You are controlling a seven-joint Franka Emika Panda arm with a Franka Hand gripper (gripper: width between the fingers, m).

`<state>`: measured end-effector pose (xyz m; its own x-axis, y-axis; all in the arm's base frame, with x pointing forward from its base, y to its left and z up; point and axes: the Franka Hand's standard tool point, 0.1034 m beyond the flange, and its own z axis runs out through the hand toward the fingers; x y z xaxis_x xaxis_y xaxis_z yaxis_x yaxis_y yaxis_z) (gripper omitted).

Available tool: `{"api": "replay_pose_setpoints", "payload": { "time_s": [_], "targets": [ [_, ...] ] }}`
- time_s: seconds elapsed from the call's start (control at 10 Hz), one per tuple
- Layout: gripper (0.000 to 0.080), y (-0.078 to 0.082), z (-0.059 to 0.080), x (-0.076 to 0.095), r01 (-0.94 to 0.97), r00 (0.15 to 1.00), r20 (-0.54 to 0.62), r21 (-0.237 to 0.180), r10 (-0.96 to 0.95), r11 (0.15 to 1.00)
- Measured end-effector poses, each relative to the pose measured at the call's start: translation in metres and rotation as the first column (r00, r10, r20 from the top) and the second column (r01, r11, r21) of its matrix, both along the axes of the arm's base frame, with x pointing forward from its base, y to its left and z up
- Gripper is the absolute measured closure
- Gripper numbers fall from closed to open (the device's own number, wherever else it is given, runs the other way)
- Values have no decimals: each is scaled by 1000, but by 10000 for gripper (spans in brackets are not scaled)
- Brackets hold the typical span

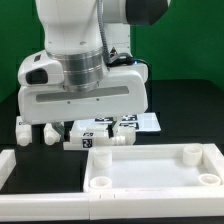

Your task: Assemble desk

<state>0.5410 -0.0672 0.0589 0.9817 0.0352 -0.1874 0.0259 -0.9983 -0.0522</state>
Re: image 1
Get white marker base sheet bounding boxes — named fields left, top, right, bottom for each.
left=70, top=112, right=162, bottom=134

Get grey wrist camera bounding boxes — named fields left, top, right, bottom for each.
left=18, top=60, right=64, bottom=86

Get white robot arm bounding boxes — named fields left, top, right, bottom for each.
left=18, top=0, right=171, bottom=127

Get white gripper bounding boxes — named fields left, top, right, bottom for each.
left=18, top=51, right=148, bottom=136

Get white U-shaped fence frame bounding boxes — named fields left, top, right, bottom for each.
left=0, top=143, right=224, bottom=222

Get white desk tabletop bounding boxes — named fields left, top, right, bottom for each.
left=83, top=143, right=224, bottom=192

